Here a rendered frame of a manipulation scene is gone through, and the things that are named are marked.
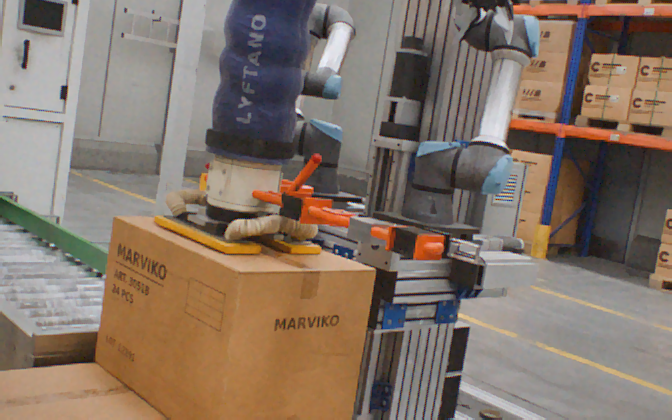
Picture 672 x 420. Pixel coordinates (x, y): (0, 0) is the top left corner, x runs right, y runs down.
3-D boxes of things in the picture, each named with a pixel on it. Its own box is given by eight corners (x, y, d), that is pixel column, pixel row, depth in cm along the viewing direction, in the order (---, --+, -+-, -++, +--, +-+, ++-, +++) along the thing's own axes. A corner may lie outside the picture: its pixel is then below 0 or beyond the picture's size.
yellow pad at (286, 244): (214, 224, 217) (217, 206, 217) (244, 225, 224) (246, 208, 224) (290, 254, 193) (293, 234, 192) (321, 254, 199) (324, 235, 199)
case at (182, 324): (93, 361, 214) (112, 215, 210) (219, 349, 240) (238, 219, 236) (214, 454, 169) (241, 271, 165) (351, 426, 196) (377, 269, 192)
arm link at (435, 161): (418, 182, 237) (425, 137, 235) (462, 190, 232) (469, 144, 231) (406, 182, 226) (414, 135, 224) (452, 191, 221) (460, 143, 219)
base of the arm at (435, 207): (424, 215, 241) (429, 183, 240) (463, 225, 230) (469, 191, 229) (390, 213, 230) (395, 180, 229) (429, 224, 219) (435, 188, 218)
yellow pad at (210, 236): (152, 222, 205) (155, 203, 204) (185, 223, 211) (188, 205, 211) (225, 254, 180) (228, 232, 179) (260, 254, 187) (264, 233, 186)
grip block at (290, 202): (275, 215, 182) (279, 190, 182) (308, 217, 189) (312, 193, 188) (298, 223, 176) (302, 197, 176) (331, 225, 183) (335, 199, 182)
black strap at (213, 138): (187, 140, 200) (189, 124, 200) (260, 149, 216) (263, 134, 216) (238, 153, 184) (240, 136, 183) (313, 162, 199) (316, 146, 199)
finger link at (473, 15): (441, 31, 197) (463, 1, 192) (456, 35, 201) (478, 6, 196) (447, 39, 195) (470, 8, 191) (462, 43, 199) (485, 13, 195)
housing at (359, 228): (344, 237, 167) (348, 216, 167) (367, 237, 172) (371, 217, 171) (367, 245, 162) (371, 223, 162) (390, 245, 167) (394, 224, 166)
